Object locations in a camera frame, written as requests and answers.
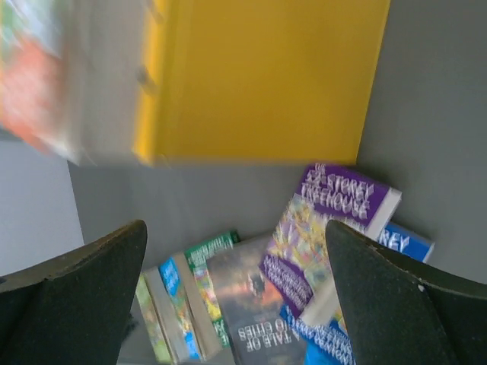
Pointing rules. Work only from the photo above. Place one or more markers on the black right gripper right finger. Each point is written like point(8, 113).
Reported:
point(399, 310)

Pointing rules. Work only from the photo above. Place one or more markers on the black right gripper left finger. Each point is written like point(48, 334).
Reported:
point(74, 308)

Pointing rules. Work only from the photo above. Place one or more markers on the light green 65-storey book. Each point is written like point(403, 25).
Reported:
point(167, 340)

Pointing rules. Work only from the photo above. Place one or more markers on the purple 52-storey book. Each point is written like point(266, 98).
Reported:
point(296, 260)

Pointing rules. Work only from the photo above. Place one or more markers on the blue 26-storey book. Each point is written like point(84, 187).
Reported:
point(192, 315)

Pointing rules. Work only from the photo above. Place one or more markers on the orange 78-storey book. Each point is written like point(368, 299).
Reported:
point(42, 74)

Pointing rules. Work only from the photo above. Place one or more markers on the blue 39-storey book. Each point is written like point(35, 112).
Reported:
point(401, 240)

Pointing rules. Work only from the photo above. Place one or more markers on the dark Tale of Two Cities book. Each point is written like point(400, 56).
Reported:
point(250, 306)

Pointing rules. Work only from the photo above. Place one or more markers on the yellow wooden shelf cabinet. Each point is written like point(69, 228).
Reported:
point(247, 81)

